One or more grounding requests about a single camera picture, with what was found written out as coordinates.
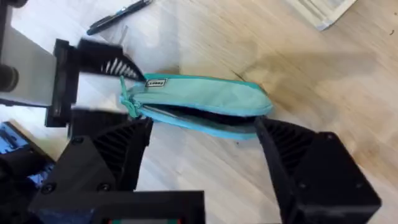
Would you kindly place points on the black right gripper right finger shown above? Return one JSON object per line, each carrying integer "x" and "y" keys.
{"x": 320, "y": 186}

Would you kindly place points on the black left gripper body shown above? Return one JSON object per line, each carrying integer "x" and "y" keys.
{"x": 34, "y": 77}

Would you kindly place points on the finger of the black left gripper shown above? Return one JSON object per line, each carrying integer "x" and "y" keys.
{"x": 96, "y": 123}
{"x": 102, "y": 60}

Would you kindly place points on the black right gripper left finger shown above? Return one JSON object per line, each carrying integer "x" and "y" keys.
{"x": 87, "y": 168}

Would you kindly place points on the teal zip pencil bag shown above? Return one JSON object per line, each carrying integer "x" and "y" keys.
{"x": 202, "y": 96}

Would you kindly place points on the black pen with blue clip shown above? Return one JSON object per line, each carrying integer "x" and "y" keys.
{"x": 115, "y": 17}

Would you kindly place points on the blue and black box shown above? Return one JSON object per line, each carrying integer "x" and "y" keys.
{"x": 12, "y": 140}

